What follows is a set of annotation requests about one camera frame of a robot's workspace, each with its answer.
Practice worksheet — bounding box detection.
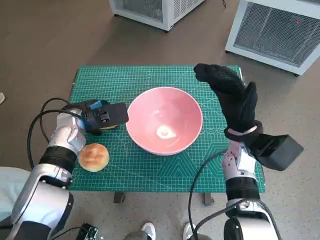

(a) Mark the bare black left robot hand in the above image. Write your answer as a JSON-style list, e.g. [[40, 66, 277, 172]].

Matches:
[[82, 99, 130, 136]]

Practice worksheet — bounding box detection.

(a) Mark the grey table leg bracket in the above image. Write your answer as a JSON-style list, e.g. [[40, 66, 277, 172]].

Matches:
[[113, 191, 126, 204], [202, 192, 215, 207]]

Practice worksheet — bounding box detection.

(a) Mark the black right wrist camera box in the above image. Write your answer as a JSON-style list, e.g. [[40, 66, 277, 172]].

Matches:
[[249, 133, 305, 172]]

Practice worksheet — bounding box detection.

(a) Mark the green cutting mat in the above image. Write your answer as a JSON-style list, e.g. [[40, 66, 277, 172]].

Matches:
[[68, 65, 266, 193]]

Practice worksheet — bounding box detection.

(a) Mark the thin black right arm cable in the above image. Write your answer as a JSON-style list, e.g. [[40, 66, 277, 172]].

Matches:
[[187, 149, 227, 240]]

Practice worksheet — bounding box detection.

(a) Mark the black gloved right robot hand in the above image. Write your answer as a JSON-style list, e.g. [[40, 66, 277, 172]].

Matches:
[[193, 63, 258, 133]]

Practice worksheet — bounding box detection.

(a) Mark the small white mesh cabinet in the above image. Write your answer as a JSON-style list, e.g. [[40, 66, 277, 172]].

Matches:
[[108, 0, 207, 32]]

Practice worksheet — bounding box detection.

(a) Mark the large white mesh cabinet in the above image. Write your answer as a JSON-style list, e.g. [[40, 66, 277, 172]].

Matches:
[[224, 0, 320, 77]]

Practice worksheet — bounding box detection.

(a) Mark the pink bowl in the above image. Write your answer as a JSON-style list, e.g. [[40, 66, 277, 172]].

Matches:
[[125, 86, 204, 156]]

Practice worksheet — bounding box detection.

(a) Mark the pale blue cloth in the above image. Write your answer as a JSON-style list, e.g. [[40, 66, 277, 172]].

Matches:
[[0, 166, 33, 221]]

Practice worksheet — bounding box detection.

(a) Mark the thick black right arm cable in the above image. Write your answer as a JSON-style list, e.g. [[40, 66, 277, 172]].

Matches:
[[194, 198, 282, 240]]

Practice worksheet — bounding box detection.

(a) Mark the round toy bread bun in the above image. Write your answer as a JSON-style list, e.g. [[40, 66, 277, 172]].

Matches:
[[78, 142, 110, 173]]

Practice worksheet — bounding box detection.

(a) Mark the black electronic device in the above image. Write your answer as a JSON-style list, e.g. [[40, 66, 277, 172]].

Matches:
[[76, 221, 99, 240]]

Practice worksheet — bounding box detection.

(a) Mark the white shoe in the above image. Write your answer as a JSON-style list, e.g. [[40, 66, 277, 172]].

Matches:
[[141, 222, 156, 240], [183, 222, 197, 240]]

